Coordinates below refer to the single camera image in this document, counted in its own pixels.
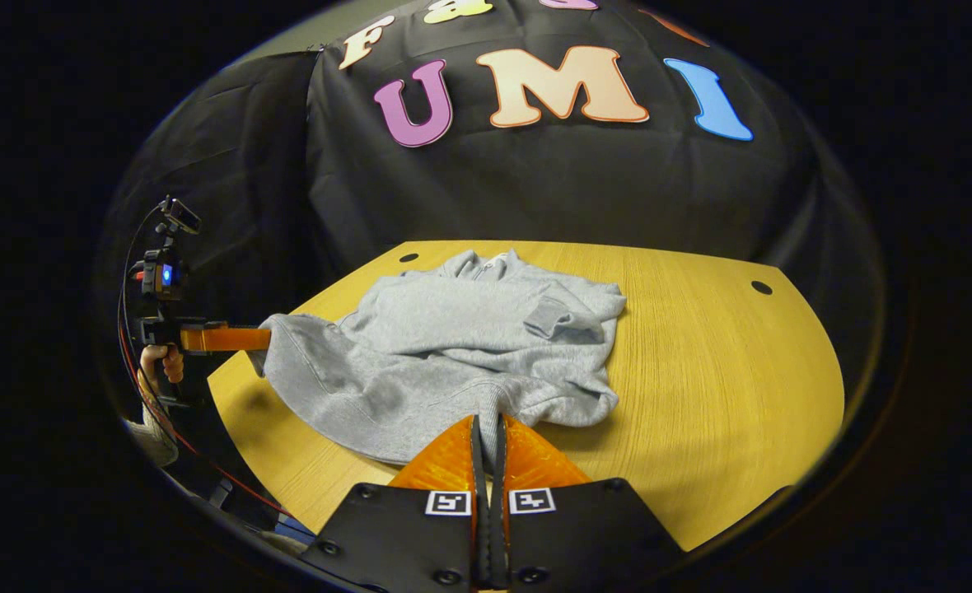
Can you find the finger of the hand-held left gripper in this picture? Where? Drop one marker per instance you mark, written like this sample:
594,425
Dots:
231,338

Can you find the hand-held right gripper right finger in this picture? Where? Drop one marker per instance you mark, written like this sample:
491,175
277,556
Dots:
502,560

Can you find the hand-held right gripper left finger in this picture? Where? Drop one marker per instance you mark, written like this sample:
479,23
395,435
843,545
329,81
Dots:
481,560

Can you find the grey sweatshirt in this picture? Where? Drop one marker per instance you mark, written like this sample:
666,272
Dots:
453,346

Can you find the black backdrop cloth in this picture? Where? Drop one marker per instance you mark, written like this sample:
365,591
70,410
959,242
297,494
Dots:
577,189

